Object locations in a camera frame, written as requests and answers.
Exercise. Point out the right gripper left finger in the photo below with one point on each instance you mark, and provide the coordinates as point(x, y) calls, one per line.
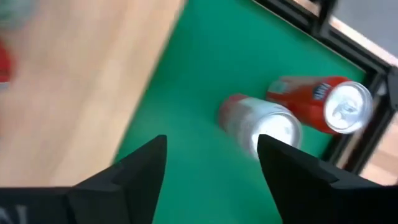
point(124, 196)

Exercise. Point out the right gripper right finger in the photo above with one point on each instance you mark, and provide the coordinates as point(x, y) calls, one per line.
point(311, 199)

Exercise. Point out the white and red soda can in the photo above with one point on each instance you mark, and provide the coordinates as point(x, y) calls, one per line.
point(248, 118)

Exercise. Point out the green table mat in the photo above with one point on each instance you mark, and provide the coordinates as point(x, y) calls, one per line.
point(202, 93)

